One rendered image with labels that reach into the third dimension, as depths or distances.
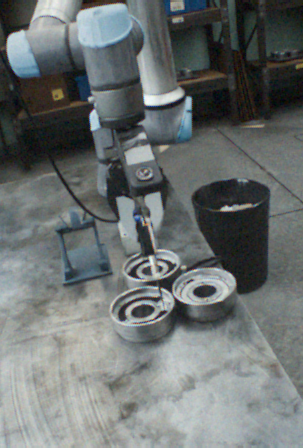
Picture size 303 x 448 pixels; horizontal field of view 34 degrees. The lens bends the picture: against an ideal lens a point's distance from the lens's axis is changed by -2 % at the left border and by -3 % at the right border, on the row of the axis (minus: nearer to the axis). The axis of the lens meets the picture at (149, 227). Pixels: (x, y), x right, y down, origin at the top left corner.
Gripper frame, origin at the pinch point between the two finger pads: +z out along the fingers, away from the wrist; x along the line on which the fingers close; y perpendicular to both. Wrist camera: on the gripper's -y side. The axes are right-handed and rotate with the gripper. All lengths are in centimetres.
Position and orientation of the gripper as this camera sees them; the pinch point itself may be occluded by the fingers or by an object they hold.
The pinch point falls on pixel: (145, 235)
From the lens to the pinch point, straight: 82.1
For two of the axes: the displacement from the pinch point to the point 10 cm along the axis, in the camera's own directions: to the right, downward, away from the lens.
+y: -1.9, -4.2, 8.9
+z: 1.6, 8.8, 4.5
